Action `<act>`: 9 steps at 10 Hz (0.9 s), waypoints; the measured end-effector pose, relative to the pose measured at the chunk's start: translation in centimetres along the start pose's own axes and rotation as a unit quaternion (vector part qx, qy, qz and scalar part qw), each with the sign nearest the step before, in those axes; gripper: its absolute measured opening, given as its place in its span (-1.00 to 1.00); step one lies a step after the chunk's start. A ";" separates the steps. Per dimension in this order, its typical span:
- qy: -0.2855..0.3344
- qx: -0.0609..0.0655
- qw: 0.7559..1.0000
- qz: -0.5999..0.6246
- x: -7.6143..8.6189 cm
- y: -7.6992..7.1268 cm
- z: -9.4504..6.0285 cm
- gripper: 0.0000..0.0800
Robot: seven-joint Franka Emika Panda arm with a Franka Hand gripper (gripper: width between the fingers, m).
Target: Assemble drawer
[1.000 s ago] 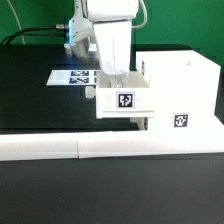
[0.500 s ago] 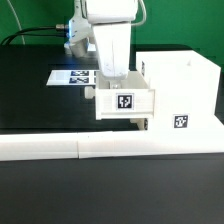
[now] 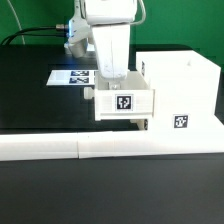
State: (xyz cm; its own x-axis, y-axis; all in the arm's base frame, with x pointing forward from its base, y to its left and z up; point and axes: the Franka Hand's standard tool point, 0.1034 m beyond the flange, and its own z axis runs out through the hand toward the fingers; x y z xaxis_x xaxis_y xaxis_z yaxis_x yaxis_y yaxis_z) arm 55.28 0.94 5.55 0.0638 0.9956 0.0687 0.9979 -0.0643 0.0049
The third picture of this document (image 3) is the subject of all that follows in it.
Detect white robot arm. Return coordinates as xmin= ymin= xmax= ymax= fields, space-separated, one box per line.
xmin=65 ymin=0 xmax=146 ymax=89

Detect white drawer tray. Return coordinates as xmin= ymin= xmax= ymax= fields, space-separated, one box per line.
xmin=130 ymin=119 xmax=148 ymax=130
xmin=84 ymin=71 xmax=154 ymax=121

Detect white L-shaped foam fence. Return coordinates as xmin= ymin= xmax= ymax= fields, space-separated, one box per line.
xmin=0 ymin=115 xmax=224 ymax=162

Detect white front drawer tray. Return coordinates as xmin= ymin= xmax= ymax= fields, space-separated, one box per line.
xmin=130 ymin=119 xmax=148 ymax=130

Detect white fiducial marker sheet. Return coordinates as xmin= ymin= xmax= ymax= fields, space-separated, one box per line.
xmin=47 ymin=70 xmax=95 ymax=86

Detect white drawer cabinet box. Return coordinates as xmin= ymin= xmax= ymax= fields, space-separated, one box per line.
xmin=136 ymin=50 xmax=223 ymax=130

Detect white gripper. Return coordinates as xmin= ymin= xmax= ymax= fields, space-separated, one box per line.
xmin=92 ymin=24 xmax=130 ymax=90

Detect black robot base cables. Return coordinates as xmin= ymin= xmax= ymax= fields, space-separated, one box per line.
xmin=0 ymin=23 xmax=70 ymax=46

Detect white cable on backdrop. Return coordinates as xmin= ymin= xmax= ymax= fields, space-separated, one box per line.
xmin=5 ymin=0 xmax=26 ymax=46

